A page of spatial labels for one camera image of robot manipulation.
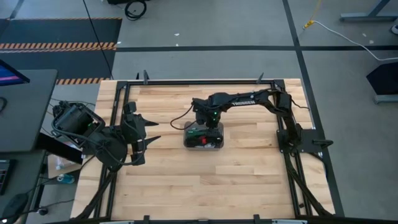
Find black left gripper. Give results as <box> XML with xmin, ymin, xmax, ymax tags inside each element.
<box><xmin>121</xmin><ymin>113</ymin><xmax>162</xmax><ymax>166</ymax></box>

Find translucent grey plastic bin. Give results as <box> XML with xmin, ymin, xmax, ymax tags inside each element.
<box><xmin>182</xmin><ymin>121</ymin><xmax>225</xmax><ymax>151</ymax></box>

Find brown cardboard box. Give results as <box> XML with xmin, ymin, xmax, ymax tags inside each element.
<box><xmin>46</xmin><ymin>149</ymin><xmax>84</xmax><ymax>180</ymax></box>

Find blue water bottle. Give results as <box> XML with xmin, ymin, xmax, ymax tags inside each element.
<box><xmin>57</xmin><ymin>173</ymin><xmax>76</xmax><ymax>185</ymax></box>

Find black desk top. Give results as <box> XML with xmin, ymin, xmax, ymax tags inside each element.
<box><xmin>0</xmin><ymin>149</ymin><xmax>47</xmax><ymax>224</ymax></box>
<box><xmin>0</xmin><ymin>68</ymin><xmax>59</xmax><ymax>153</ymax></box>

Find black orange-striped floor mat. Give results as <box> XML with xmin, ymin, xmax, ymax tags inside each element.
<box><xmin>0</xmin><ymin>49</ymin><xmax>118</xmax><ymax>86</ymax></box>
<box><xmin>0</xmin><ymin>17</ymin><xmax>123</xmax><ymax>51</ymax></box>

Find computer monitor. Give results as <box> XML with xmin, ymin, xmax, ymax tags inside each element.
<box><xmin>0</xmin><ymin>58</ymin><xmax>31</xmax><ymax>87</ymax></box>

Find black keyboard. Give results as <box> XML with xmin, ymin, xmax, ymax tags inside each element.
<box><xmin>0</xmin><ymin>159</ymin><xmax>16</xmax><ymax>196</ymax></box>

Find black computer mouse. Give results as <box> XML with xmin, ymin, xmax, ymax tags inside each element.
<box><xmin>1</xmin><ymin>192</ymin><xmax>29</xmax><ymax>220</ymax></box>

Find black standing panel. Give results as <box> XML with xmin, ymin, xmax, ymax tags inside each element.
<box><xmin>366</xmin><ymin>61</ymin><xmax>398</xmax><ymax>105</ymax></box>

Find grey metal table leg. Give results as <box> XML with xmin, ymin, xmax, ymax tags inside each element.
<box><xmin>338</xmin><ymin>0</ymin><xmax>398</xmax><ymax>22</ymax></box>

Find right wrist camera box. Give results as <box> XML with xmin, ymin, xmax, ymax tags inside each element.
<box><xmin>191</xmin><ymin>98</ymin><xmax>208</xmax><ymax>110</ymax></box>

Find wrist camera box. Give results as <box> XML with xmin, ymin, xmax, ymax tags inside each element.
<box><xmin>123</xmin><ymin>101</ymin><xmax>138</xmax><ymax>115</ymax></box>
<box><xmin>191</xmin><ymin>98</ymin><xmax>208</xmax><ymax>110</ymax></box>

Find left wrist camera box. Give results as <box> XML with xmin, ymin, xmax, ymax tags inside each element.
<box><xmin>123</xmin><ymin>101</ymin><xmax>138</xmax><ymax>115</ymax></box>

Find black aluminium table frame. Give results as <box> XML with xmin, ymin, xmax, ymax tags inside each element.
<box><xmin>73</xmin><ymin>79</ymin><xmax>345</xmax><ymax>224</ymax></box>

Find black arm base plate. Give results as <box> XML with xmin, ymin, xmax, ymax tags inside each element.
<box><xmin>275</xmin><ymin>128</ymin><xmax>334</xmax><ymax>155</ymax></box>

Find black coiled cable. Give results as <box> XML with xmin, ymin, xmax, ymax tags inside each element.
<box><xmin>124</xmin><ymin>0</ymin><xmax>147</xmax><ymax>22</ymax></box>

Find thin black hanging cable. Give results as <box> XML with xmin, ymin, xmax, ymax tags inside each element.
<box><xmin>82</xmin><ymin>0</ymin><xmax>114</xmax><ymax>80</ymax></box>

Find yellow hanging cord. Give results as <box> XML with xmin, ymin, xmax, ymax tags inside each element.
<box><xmin>303</xmin><ymin>0</ymin><xmax>323</xmax><ymax>29</ymax></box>

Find white floor cable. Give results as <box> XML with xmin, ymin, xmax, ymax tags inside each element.
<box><xmin>303</xmin><ymin>19</ymin><xmax>398</xmax><ymax>62</ymax></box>

